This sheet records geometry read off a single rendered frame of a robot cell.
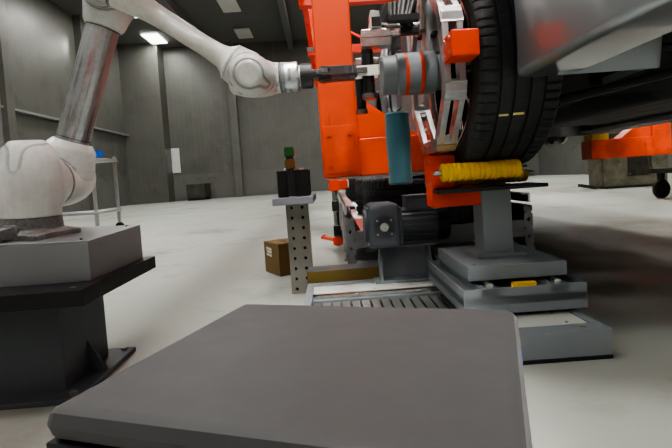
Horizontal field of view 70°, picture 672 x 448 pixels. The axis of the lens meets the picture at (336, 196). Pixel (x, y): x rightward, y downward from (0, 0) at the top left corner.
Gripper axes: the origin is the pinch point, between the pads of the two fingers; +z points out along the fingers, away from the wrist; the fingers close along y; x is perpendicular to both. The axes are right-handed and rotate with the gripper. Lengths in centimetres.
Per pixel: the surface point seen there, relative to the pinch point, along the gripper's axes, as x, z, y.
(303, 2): 245, -35, -609
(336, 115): -5, -9, -60
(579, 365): -83, 46, 26
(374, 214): -46, 3, -39
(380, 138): -16, 9, -60
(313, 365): -49, -16, 99
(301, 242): -59, -29, -73
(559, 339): -77, 43, 23
